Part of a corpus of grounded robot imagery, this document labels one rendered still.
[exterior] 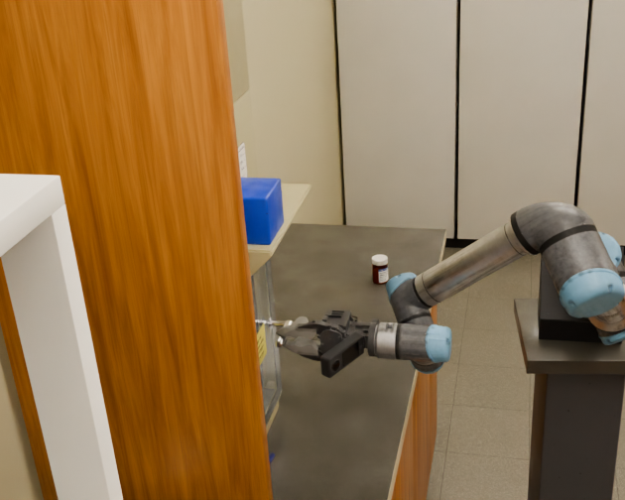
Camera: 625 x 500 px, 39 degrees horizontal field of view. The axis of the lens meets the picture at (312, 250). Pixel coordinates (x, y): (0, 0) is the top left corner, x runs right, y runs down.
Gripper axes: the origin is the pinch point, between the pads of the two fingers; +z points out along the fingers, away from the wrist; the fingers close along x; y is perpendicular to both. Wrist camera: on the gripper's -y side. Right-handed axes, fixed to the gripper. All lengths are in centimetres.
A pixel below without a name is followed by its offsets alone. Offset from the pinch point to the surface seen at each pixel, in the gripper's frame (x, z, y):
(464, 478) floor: -125, -33, 97
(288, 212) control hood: 31.4, -4.8, -2.9
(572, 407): -46, -64, 44
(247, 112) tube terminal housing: 46.8, 5.5, 10.0
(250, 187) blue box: 40.9, -1.0, -12.4
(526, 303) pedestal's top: -29, -51, 66
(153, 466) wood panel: -11.4, 19.3, -29.7
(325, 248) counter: -30, 12, 95
